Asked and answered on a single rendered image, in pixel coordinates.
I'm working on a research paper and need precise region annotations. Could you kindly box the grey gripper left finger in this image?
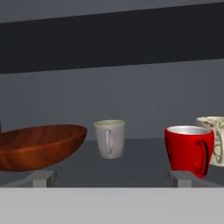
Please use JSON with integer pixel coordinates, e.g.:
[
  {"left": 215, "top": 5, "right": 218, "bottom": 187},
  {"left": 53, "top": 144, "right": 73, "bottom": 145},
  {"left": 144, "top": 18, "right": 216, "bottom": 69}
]
[{"left": 2, "top": 170, "right": 58, "bottom": 188}]

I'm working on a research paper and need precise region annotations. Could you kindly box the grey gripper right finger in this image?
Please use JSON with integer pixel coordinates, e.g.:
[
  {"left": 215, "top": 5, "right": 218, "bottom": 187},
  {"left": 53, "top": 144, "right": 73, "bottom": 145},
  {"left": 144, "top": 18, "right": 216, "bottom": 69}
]
[{"left": 167, "top": 170, "right": 223, "bottom": 188}]

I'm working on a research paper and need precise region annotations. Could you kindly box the dark cabinet shelf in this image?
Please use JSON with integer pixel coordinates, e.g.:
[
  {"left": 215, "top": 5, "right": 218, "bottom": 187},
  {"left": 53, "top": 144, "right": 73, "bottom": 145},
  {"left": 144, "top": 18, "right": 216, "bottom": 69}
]
[{"left": 0, "top": 2, "right": 224, "bottom": 75}]

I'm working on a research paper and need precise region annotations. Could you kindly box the red mug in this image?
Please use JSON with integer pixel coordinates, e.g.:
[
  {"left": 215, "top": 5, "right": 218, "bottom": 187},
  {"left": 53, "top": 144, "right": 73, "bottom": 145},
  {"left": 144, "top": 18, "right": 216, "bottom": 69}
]
[{"left": 164, "top": 125, "right": 215, "bottom": 179}]

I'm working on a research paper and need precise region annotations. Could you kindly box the brown wooden bowl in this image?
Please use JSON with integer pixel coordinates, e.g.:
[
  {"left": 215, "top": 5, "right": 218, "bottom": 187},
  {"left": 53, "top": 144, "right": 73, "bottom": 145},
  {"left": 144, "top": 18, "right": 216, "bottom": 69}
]
[{"left": 0, "top": 124, "right": 88, "bottom": 172}]

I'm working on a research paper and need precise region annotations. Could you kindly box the cream patterned mug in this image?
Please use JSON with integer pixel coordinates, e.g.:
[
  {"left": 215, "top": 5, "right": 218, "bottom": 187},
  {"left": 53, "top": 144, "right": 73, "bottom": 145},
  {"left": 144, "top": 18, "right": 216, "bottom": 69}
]
[{"left": 195, "top": 115, "right": 224, "bottom": 168}]

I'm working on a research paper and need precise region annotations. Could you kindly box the plain white mug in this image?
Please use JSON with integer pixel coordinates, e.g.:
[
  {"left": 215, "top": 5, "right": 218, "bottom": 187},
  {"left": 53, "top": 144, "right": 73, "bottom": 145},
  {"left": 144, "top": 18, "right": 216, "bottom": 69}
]
[{"left": 93, "top": 119, "right": 127, "bottom": 160}]

